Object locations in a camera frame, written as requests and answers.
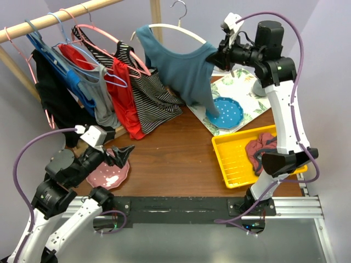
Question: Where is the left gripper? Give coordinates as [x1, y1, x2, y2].
[70, 130, 134, 186]

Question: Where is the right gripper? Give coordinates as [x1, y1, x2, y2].
[206, 32, 263, 72]

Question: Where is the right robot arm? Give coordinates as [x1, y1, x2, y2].
[206, 20, 319, 215]

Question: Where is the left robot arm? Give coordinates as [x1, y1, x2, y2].
[2, 145, 135, 262]

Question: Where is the striped tank top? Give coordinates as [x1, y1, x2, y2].
[71, 26, 183, 134]

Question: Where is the grey tank top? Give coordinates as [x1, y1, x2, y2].
[77, 66, 121, 129]

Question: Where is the pink hanger with black top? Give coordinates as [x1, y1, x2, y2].
[4, 26, 55, 129]

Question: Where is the black tank top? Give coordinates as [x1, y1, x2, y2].
[32, 49, 115, 141]

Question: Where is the red tank top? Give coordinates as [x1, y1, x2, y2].
[59, 45, 145, 140]

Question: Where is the royal blue tank top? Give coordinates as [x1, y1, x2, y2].
[26, 32, 95, 117]

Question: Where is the maroon tank top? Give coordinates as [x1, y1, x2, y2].
[245, 133, 277, 176]

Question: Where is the pink hanger with striped top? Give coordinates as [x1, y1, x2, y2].
[59, 8, 151, 76]

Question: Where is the light blue hanger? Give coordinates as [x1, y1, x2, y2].
[48, 12, 128, 88]

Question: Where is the grey blue hanger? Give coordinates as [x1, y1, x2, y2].
[25, 19, 71, 77]

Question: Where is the pink dotted plate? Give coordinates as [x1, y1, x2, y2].
[86, 160, 130, 190]

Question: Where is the floral serving tray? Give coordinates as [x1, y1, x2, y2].
[189, 68, 271, 136]

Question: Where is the grey cup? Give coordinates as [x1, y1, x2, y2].
[252, 79, 266, 97]

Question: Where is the blue dotted plate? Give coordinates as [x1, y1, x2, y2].
[206, 96, 244, 129]

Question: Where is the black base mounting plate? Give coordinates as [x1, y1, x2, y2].
[93, 196, 276, 232]

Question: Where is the yellow plastic bin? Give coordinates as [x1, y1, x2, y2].
[211, 124, 308, 189]

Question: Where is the wooden clothes rack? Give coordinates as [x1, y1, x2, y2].
[0, 0, 176, 150]

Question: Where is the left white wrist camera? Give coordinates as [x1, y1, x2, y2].
[80, 125, 107, 152]

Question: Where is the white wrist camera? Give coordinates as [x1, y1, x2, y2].
[80, 125, 107, 152]
[221, 13, 244, 47]

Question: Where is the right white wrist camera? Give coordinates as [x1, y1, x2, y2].
[221, 13, 244, 47]

